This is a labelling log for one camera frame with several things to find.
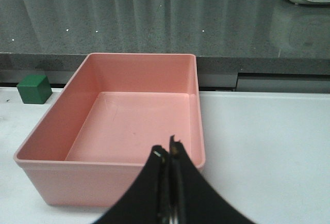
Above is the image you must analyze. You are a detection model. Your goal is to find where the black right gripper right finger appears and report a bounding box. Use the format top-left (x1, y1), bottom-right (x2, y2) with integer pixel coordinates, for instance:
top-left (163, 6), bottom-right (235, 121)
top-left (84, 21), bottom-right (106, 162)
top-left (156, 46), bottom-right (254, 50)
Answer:
top-left (169, 136), bottom-right (253, 223)

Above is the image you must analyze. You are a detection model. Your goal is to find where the pink plastic bin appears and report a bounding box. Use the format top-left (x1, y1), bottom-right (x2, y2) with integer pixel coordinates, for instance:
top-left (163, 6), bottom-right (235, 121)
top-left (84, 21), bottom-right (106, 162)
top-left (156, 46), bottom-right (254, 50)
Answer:
top-left (14, 53), bottom-right (205, 207)

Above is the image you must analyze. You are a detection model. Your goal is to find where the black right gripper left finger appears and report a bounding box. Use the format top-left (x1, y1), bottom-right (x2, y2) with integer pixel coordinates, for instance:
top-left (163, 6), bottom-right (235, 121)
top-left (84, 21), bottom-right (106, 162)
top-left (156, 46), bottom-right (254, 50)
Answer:
top-left (96, 145), bottom-right (169, 223)

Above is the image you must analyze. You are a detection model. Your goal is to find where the grey stone counter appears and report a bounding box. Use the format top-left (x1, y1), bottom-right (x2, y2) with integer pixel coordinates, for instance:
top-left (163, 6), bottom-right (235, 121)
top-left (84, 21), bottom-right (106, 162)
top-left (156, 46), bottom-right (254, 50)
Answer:
top-left (1, 0), bottom-right (329, 93)

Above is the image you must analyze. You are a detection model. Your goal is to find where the green cube block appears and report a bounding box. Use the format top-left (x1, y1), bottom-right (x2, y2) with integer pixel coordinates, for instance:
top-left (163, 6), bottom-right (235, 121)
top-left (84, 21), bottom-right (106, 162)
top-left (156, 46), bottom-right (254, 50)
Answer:
top-left (16, 75), bottom-right (53, 104)

